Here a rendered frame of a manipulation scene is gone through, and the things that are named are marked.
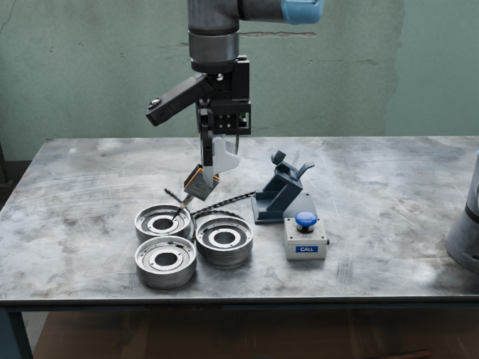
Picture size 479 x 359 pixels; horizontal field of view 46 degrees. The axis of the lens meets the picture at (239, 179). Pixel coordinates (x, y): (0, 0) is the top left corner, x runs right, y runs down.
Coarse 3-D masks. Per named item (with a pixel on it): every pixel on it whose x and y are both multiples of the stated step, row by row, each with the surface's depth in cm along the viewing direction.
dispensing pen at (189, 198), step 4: (196, 168) 94; (192, 172) 95; (188, 176) 96; (192, 176) 94; (216, 176) 95; (188, 180) 95; (184, 184) 96; (188, 196) 96; (192, 196) 96; (184, 200) 97; (188, 200) 96; (184, 204) 97; (180, 208) 98; (184, 208) 98; (176, 212) 98; (176, 216) 99; (172, 220) 99; (168, 224) 100
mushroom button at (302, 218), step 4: (300, 212) 102; (304, 212) 102; (308, 212) 102; (312, 212) 103; (296, 216) 102; (300, 216) 101; (304, 216) 101; (308, 216) 101; (312, 216) 101; (296, 220) 101; (300, 220) 100; (304, 220) 100; (308, 220) 100; (312, 220) 100; (316, 220) 101; (300, 224) 101; (304, 224) 100; (308, 224) 100; (312, 224) 100; (304, 228) 102
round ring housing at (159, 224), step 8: (152, 208) 110; (160, 208) 111; (168, 208) 111; (176, 208) 110; (136, 216) 107; (144, 216) 109; (160, 216) 109; (168, 216) 109; (184, 216) 109; (136, 224) 105; (152, 224) 107; (160, 224) 109; (176, 224) 107; (184, 224) 108; (136, 232) 105; (144, 232) 103; (160, 232) 105; (168, 232) 105; (176, 232) 103; (184, 232) 104; (144, 240) 103
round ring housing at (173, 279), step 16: (160, 240) 102; (176, 240) 102; (144, 256) 99; (160, 256) 100; (176, 256) 99; (192, 256) 98; (144, 272) 94; (160, 272) 93; (176, 272) 93; (192, 272) 96; (160, 288) 95
